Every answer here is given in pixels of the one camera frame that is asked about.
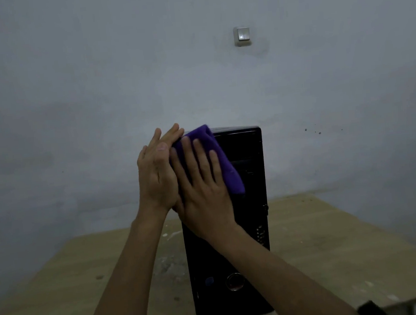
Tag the person's left hand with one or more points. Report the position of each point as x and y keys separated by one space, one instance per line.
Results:
x=156 y=182

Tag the person's right hand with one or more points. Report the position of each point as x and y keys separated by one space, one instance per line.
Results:
x=205 y=203

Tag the person's left little finger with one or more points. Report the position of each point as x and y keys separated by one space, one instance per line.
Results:
x=142 y=157

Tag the person's right middle finger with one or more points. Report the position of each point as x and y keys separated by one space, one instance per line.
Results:
x=189 y=157

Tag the person's right little finger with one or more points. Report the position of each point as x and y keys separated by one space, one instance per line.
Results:
x=216 y=167

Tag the purple cleaning cloth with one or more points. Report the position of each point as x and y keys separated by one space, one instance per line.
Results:
x=231 y=171

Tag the black computer tower case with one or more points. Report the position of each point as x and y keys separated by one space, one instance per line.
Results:
x=208 y=269

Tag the person's right forearm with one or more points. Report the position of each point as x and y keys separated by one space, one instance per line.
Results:
x=279 y=284

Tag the person's left forearm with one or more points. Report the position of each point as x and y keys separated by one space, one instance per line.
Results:
x=131 y=280

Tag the black object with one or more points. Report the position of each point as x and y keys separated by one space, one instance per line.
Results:
x=371 y=312

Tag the white wall light switch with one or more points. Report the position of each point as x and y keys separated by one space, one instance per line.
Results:
x=242 y=36

